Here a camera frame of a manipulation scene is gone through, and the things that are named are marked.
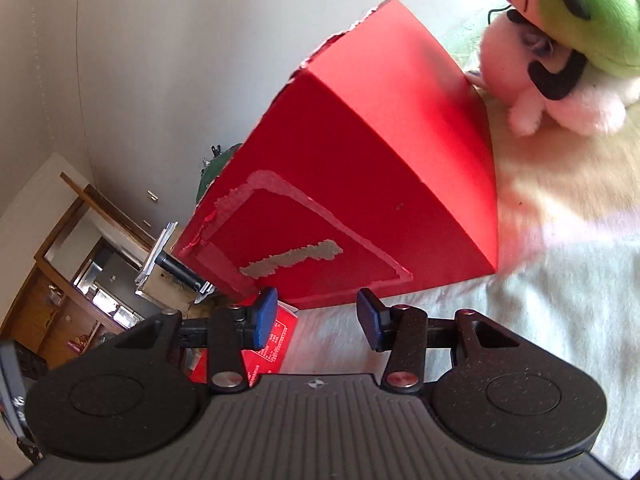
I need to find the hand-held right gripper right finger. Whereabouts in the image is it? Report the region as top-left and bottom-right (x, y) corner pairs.
(356, 287), (521, 395)

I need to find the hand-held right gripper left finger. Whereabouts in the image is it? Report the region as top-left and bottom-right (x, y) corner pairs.
(102, 287), (279, 395)

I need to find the red cardboard box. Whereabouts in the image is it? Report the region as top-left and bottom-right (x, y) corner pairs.
(172, 0), (501, 311)

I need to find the red printed carton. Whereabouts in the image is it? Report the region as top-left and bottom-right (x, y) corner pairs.
(186, 302), (299, 386)

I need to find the wooden cabinet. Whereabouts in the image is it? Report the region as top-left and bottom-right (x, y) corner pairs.
(0, 260), (126, 378)

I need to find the stack of white papers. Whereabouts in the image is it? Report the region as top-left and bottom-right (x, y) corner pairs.
(134, 220), (179, 287)

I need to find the grey refrigerator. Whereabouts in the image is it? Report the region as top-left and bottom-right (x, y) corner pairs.
(74, 247), (151, 322)

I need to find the pile of clothes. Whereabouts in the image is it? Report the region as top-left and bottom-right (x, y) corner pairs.
(196, 143), (244, 202)

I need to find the pink plush toy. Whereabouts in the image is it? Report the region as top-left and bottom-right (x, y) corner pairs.
(477, 10), (640, 137)

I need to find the green plush toy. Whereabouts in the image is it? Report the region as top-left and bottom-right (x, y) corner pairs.
(472, 0), (640, 103)

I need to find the black cylindrical handle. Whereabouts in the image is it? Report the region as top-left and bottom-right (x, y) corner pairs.
(155, 254), (217, 297)

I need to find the wooden door frame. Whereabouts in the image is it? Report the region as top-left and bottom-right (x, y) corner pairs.
(0, 172), (157, 321)

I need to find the black cable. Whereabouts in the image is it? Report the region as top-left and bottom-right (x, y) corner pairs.
(486, 4), (515, 27)

